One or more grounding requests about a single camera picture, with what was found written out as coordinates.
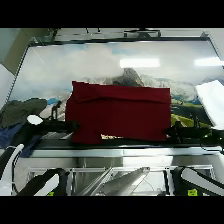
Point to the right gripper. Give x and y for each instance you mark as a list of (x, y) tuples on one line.
[(173, 131)]

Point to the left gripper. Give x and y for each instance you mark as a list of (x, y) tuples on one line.
[(71, 126)]

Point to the red T-shirt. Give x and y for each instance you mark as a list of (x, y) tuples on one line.
[(120, 113)]

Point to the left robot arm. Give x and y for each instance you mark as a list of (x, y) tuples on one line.
[(43, 126)]

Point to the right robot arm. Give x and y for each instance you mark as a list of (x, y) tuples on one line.
[(200, 180)]

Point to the white garment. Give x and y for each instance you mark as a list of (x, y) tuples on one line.
[(211, 100)]

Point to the grey-green garment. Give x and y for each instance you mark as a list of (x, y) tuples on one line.
[(21, 111)]

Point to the blue garment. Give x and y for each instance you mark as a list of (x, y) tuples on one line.
[(10, 136)]

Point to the silver frame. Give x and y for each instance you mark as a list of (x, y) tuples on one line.
[(126, 166)]

